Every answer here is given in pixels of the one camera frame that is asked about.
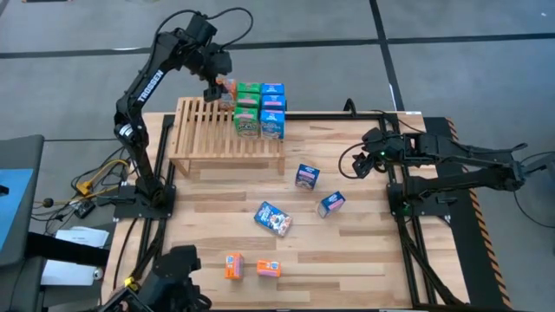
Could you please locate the black desk foot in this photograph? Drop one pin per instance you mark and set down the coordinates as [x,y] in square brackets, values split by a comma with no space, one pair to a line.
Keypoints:
[65,251]

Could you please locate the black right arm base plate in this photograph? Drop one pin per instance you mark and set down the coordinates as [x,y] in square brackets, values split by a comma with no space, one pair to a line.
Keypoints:
[429,211]

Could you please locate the blue Frosted Flakes box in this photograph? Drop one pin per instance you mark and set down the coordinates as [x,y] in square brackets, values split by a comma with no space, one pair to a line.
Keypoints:
[273,219]
[307,177]
[331,203]

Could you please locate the black power adapter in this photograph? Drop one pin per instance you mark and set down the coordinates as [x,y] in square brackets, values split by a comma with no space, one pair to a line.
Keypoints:
[84,210]

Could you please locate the black articulated device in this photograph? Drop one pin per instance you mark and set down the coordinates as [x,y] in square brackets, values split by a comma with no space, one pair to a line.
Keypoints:
[173,277]

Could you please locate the black mat with hazard stripes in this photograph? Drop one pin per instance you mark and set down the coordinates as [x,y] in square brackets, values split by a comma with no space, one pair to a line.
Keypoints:
[468,260]

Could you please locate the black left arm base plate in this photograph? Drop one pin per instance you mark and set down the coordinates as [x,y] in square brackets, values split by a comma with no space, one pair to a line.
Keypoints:
[126,212]

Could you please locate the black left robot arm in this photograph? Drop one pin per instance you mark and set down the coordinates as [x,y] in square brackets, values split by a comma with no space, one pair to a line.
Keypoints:
[147,86]

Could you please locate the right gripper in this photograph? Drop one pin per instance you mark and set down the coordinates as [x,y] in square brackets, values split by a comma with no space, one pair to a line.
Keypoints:
[386,147]

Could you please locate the black aluminium frame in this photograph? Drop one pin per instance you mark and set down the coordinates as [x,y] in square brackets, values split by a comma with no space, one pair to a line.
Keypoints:
[325,116]

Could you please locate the blue Rice Krispies box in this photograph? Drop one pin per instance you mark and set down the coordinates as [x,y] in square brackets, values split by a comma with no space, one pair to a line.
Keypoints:
[274,102]
[272,125]
[272,88]

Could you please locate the black ball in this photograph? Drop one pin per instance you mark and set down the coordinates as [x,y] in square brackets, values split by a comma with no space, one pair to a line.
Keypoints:
[48,202]

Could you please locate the blue panel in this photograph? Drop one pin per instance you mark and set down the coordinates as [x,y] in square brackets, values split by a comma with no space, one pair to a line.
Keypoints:
[15,208]

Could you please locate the grey desk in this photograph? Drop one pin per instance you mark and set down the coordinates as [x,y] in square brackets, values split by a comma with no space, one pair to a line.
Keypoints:
[21,151]

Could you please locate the wooden slatted shelf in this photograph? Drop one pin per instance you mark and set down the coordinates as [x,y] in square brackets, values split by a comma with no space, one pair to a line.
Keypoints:
[204,138]

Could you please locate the white paper sheet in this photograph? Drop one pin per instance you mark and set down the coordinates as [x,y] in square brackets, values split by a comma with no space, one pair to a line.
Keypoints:
[65,273]
[82,236]

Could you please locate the orange Mini Wheats box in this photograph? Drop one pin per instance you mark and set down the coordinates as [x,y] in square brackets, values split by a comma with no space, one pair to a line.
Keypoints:
[233,265]
[269,268]
[230,89]

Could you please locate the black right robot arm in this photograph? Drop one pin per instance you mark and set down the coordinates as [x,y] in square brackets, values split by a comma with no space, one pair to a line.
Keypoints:
[468,173]

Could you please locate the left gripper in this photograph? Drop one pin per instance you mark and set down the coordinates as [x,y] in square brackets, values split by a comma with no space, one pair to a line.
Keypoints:
[214,63]

